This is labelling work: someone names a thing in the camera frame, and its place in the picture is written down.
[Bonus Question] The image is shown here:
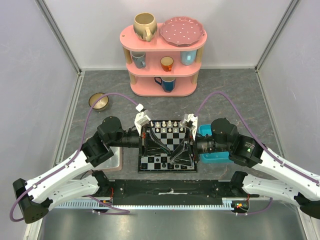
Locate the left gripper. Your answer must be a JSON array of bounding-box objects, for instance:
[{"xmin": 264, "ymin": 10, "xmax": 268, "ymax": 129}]
[{"xmin": 109, "ymin": 123, "xmax": 171, "ymax": 158}]

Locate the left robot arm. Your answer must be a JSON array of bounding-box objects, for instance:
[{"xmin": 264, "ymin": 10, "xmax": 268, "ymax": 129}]
[{"xmin": 12, "ymin": 116, "xmax": 171, "ymax": 224}]

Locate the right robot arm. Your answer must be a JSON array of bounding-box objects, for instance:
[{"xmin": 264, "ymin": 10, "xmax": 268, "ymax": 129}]
[{"xmin": 140, "ymin": 118, "xmax": 320, "ymax": 219}]

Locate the black white chess board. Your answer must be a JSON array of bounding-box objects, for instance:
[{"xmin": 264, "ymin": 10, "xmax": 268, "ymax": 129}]
[{"xmin": 138, "ymin": 120, "xmax": 197, "ymax": 173}]

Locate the blue plastic bin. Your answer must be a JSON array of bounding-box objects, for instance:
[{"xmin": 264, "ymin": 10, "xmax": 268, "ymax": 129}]
[{"xmin": 197, "ymin": 123, "xmax": 237, "ymax": 165}]

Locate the pink metal tray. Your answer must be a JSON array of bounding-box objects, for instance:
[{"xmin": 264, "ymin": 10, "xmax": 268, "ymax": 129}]
[{"xmin": 81, "ymin": 137, "xmax": 122, "ymax": 172}]

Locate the dark blue mug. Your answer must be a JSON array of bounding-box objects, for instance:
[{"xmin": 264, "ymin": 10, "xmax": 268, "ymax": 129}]
[{"xmin": 154, "ymin": 76, "xmax": 176, "ymax": 93}]

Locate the brown ceramic bowl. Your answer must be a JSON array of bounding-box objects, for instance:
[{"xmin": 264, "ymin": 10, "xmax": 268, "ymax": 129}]
[{"xmin": 88, "ymin": 92, "xmax": 109, "ymax": 111}]

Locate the pink three-tier shelf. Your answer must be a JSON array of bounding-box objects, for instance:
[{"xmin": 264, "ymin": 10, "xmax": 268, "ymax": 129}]
[{"xmin": 119, "ymin": 25, "xmax": 207, "ymax": 97}]

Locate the orange cup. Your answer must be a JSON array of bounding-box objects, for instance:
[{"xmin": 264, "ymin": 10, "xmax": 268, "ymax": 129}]
[{"xmin": 160, "ymin": 56, "xmax": 174, "ymax": 72}]

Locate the grey mug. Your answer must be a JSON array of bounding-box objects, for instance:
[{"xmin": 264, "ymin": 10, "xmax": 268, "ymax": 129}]
[{"xmin": 131, "ymin": 51, "xmax": 146, "ymax": 69}]

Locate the light blue mug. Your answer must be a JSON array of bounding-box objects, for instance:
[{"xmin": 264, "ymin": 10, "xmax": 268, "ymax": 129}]
[{"xmin": 180, "ymin": 50, "xmax": 197, "ymax": 66}]

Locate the pink dotted plate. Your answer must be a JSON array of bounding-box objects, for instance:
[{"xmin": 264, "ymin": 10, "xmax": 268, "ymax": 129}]
[{"xmin": 159, "ymin": 16, "xmax": 205, "ymax": 47}]

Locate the beige ceramic mug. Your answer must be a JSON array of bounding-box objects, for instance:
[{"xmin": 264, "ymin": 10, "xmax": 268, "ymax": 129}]
[{"xmin": 133, "ymin": 12, "xmax": 158, "ymax": 42}]

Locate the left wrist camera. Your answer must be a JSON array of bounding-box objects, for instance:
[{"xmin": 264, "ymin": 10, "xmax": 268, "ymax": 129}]
[{"xmin": 134, "ymin": 103, "xmax": 152, "ymax": 135}]

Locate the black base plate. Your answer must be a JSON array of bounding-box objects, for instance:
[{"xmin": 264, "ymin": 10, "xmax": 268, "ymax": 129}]
[{"xmin": 95, "ymin": 179, "xmax": 248, "ymax": 204}]

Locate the white cable duct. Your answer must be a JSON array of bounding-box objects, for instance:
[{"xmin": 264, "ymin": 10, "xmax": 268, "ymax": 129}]
[{"xmin": 55, "ymin": 198, "xmax": 234, "ymax": 211}]

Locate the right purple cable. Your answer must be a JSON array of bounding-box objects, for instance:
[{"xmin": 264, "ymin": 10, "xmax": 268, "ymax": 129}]
[{"xmin": 196, "ymin": 91, "xmax": 320, "ymax": 216}]

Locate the purple cable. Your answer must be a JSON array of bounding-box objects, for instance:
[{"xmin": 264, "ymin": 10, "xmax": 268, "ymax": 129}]
[
  {"xmin": 9, "ymin": 92, "xmax": 140, "ymax": 223},
  {"xmin": 196, "ymin": 91, "xmax": 320, "ymax": 216}
]

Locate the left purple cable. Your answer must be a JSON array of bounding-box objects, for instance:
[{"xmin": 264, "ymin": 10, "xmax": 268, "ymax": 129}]
[{"xmin": 9, "ymin": 92, "xmax": 140, "ymax": 223}]

